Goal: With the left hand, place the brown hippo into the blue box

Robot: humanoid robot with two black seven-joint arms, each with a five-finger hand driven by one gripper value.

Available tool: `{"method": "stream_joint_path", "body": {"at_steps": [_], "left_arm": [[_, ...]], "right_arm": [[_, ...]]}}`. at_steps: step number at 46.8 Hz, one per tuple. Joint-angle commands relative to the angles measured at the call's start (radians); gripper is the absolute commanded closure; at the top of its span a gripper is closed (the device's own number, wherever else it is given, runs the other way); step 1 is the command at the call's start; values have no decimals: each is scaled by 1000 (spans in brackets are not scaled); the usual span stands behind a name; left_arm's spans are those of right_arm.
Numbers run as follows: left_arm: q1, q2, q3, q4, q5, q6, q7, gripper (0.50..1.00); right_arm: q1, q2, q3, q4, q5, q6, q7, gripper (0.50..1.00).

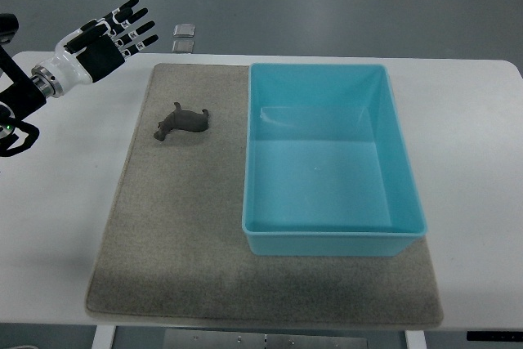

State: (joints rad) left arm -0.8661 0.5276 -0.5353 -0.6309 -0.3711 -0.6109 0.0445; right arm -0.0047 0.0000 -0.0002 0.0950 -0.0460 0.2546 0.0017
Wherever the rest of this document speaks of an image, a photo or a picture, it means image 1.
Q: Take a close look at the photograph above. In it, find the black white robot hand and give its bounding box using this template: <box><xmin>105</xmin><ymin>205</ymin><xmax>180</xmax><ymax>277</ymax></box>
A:
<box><xmin>55</xmin><ymin>0</ymin><xmax>159</xmax><ymax>83</ymax></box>

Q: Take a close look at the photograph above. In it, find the brown hippo toy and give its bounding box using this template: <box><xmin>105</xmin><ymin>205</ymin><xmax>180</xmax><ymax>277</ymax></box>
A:
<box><xmin>153</xmin><ymin>101</ymin><xmax>209</xmax><ymax>141</ymax></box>

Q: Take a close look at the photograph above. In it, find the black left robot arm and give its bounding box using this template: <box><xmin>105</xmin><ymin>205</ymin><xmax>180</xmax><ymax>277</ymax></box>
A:
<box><xmin>1</xmin><ymin>49</ymin><xmax>70</xmax><ymax>157</ymax></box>

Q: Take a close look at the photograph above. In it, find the blue plastic box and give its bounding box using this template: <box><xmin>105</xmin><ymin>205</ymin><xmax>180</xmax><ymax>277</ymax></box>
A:
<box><xmin>242</xmin><ymin>63</ymin><xmax>427</xmax><ymax>257</ymax></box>

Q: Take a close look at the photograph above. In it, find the upper metal floor plate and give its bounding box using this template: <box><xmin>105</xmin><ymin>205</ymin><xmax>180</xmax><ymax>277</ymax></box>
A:
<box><xmin>173</xmin><ymin>24</ymin><xmax>195</xmax><ymax>38</ymax></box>

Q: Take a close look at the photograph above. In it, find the metal floor plate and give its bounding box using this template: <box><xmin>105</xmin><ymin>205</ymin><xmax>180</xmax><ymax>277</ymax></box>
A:
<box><xmin>173</xmin><ymin>24</ymin><xmax>195</xmax><ymax>38</ymax></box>
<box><xmin>172</xmin><ymin>40</ymin><xmax>194</xmax><ymax>53</ymax></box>

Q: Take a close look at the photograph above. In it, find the lower metal floor plate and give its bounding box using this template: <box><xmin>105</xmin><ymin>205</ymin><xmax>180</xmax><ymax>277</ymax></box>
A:
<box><xmin>172</xmin><ymin>40</ymin><xmax>194</xmax><ymax>53</ymax></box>

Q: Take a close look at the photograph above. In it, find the grey felt mat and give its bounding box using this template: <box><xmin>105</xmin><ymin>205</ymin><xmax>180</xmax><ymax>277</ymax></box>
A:
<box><xmin>86</xmin><ymin>64</ymin><xmax>443</xmax><ymax>329</ymax></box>

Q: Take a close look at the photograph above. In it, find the white left table leg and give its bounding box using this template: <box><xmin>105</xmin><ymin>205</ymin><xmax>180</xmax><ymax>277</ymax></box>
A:
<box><xmin>91</xmin><ymin>325</ymin><xmax>116</xmax><ymax>349</ymax></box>

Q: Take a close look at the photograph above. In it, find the white table leg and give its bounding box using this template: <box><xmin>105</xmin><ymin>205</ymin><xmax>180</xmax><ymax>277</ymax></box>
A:
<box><xmin>405</xmin><ymin>330</ymin><xmax>427</xmax><ymax>349</ymax></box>
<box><xmin>91</xmin><ymin>325</ymin><xmax>116</xmax><ymax>349</ymax></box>

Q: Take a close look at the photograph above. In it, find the metal table crossbar plate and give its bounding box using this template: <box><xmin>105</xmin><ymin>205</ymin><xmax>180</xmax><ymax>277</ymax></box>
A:
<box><xmin>163</xmin><ymin>329</ymin><xmax>369</xmax><ymax>349</ymax></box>

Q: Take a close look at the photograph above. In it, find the white right table leg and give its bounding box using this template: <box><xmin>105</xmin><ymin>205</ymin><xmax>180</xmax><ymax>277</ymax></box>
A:
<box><xmin>405</xmin><ymin>330</ymin><xmax>427</xmax><ymax>349</ymax></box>

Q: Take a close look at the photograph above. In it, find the black table control panel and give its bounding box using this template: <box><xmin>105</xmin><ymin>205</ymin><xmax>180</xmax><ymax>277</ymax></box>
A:
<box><xmin>467</xmin><ymin>331</ymin><xmax>523</xmax><ymax>342</ymax></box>

